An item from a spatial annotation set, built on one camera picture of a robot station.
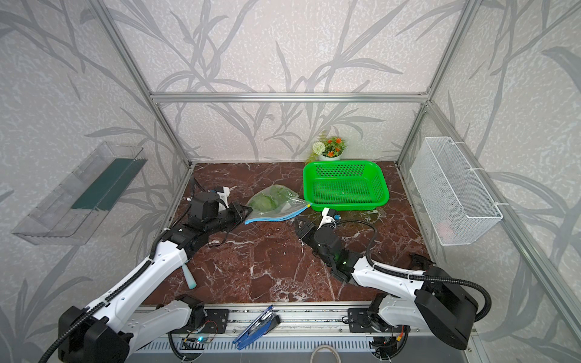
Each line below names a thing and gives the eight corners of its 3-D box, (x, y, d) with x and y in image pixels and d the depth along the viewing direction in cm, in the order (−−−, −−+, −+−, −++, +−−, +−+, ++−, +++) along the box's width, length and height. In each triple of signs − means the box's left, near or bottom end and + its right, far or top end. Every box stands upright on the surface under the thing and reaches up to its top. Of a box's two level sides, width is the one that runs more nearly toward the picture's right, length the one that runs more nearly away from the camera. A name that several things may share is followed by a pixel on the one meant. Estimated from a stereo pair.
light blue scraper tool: (191, 290, 82) (188, 288, 80) (183, 269, 87) (180, 266, 85) (198, 286, 83) (195, 283, 81) (189, 265, 88) (186, 263, 86)
